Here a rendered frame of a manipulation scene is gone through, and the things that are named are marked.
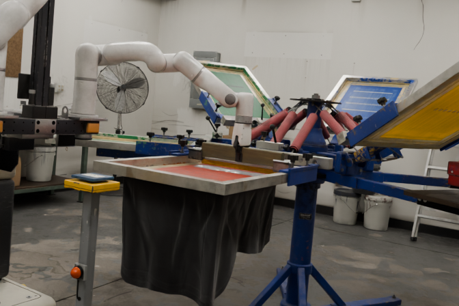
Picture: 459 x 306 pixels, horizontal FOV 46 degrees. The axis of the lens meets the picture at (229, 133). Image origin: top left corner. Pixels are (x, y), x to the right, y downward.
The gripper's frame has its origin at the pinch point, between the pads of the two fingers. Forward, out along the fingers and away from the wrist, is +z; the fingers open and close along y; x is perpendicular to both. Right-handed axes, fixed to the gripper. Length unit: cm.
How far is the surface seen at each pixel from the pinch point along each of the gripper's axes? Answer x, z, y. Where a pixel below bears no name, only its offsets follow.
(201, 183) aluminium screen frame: 19, 3, 60
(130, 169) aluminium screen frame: -12, 3, 60
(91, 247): -11, 27, 78
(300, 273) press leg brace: 3, 70, -74
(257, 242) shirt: 20.6, 31.2, 18.5
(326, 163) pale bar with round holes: 32.2, 0.4, -21.8
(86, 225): -12, 20, 80
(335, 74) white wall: -109, -66, -413
